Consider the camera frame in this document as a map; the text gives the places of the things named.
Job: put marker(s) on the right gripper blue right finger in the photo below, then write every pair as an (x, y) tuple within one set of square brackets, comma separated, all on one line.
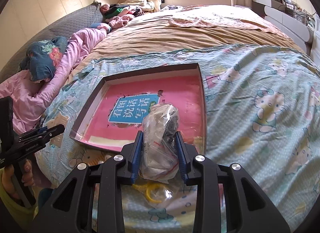
[(182, 161)]

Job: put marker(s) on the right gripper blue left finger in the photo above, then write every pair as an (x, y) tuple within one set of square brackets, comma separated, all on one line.
[(135, 156)]

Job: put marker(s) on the clear bag of dark jewelry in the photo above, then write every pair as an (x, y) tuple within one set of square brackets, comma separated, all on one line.
[(159, 161)]

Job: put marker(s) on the yellow rings in bag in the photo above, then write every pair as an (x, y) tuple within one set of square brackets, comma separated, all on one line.
[(152, 192)]

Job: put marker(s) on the shallow cardboard box tray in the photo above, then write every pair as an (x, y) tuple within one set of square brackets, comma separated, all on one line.
[(114, 112)]

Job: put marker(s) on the pink quilt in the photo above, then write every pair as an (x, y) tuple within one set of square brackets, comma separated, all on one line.
[(31, 99)]

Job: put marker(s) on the hello kitty blue bedsheet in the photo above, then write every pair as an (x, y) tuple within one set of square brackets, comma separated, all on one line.
[(262, 109)]

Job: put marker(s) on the dark blue floral pillow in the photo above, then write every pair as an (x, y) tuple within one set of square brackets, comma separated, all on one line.
[(43, 57)]

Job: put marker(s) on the tan bed blanket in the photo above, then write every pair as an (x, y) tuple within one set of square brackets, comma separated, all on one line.
[(152, 33)]

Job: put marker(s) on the pink floral blanket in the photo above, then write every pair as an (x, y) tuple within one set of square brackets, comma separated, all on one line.
[(222, 16)]

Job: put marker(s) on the pile of clothes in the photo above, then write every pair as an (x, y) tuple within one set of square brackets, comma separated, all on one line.
[(119, 15)]

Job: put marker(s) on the grey quilted headboard cushion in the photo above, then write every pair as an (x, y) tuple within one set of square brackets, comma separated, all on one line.
[(65, 26)]

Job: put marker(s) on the grey white dresser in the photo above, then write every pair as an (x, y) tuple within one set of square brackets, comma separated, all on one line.
[(274, 12)]

